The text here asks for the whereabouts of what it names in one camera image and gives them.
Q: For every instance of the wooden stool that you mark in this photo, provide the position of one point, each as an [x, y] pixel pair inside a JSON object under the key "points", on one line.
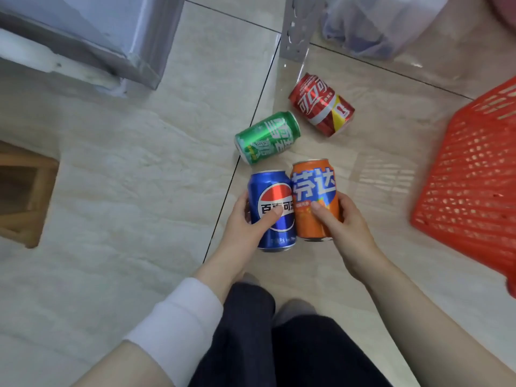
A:
{"points": [[24, 193]]}

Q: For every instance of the red soda can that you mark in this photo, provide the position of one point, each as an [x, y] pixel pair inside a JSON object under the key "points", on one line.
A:
{"points": [[320, 104]]}

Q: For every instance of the person's dark trousers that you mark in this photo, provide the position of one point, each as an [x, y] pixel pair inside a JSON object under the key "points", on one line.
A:
{"points": [[290, 342]]}

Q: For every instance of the orange soda can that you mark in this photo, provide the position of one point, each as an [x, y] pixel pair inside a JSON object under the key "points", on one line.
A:
{"points": [[314, 185]]}

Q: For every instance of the clear plastic bag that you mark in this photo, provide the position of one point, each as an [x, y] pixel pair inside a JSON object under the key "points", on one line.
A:
{"points": [[379, 22]]}

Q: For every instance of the green soda can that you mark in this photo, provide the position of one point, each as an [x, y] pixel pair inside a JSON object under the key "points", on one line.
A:
{"points": [[268, 137]]}

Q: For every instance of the person's right forearm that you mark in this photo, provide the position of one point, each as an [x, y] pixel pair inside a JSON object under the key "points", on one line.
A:
{"points": [[427, 322]]}

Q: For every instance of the person's grey shoe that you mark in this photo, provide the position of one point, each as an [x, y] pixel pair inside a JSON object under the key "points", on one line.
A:
{"points": [[293, 310], [249, 278]]}

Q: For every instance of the person's right hand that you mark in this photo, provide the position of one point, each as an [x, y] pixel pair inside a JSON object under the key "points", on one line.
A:
{"points": [[354, 245]]}

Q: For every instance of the white wrist band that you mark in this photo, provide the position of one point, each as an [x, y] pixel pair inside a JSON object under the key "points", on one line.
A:
{"points": [[177, 328]]}

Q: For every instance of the person's left thumb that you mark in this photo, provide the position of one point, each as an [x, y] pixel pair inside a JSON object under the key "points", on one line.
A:
{"points": [[269, 217]]}

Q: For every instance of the person's left hand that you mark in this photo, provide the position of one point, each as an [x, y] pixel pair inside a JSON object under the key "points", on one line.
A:
{"points": [[238, 236]]}

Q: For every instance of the person's right thumb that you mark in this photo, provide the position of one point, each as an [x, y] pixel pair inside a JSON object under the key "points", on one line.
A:
{"points": [[324, 217]]}

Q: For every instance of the blue soda can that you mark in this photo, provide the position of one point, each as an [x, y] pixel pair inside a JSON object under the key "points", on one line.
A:
{"points": [[271, 189]]}

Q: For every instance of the red plastic basket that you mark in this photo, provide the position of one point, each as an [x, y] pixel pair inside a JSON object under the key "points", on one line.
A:
{"points": [[469, 173]]}

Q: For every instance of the perforated metal shelf post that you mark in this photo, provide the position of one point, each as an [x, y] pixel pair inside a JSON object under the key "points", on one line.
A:
{"points": [[298, 26]]}

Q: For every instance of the person's left forearm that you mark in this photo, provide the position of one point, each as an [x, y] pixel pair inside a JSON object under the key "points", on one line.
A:
{"points": [[161, 318]]}

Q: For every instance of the grey metal cabinet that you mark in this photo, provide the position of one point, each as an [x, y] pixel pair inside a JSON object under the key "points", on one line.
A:
{"points": [[92, 32]]}

